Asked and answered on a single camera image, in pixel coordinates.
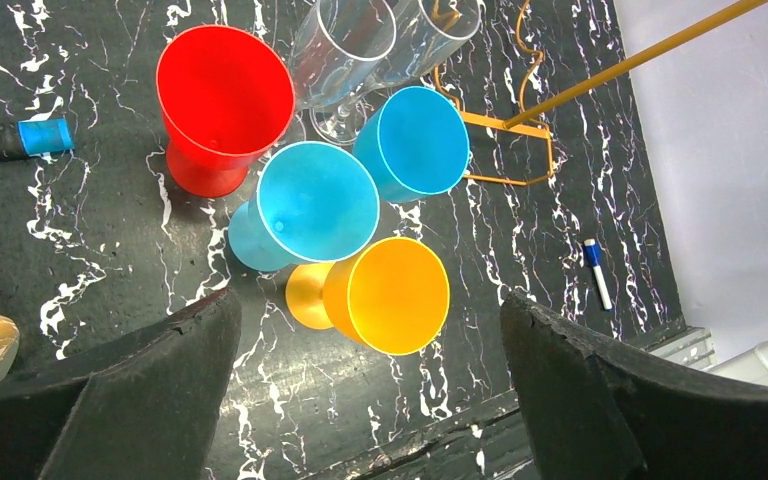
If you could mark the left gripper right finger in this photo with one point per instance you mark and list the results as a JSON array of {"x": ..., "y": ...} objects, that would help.
[{"x": 597, "y": 408}]

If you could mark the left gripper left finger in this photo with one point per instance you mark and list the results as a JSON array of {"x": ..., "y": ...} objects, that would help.
[{"x": 144, "y": 406}]

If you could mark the yellow wine glass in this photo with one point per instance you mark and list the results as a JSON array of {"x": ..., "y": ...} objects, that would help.
[{"x": 393, "y": 296}]

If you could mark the blue wine glass front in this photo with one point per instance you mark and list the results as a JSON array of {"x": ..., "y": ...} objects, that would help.
[{"x": 313, "y": 203}]

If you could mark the blue wine glass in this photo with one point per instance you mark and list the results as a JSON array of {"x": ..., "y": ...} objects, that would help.
[
  {"x": 313, "y": 203},
  {"x": 416, "y": 145}
]

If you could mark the red wine glass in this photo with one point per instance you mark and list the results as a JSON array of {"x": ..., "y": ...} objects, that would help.
[{"x": 226, "y": 98}]

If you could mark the clear champagne flute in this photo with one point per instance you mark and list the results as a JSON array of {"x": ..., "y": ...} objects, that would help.
[
  {"x": 336, "y": 47},
  {"x": 427, "y": 33}
]

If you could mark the blue white marker pen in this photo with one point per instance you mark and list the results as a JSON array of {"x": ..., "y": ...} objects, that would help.
[{"x": 592, "y": 252}]

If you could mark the blue capped black marker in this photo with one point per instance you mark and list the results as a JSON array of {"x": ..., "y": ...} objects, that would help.
[{"x": 24, "y": 139}]

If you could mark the aluminium frame rail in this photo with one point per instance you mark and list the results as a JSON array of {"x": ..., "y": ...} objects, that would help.
[{"x": 694, "y": 348}]

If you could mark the gold wire glass rack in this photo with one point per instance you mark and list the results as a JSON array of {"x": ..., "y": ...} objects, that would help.
[{"x": 526, "y": 123}]

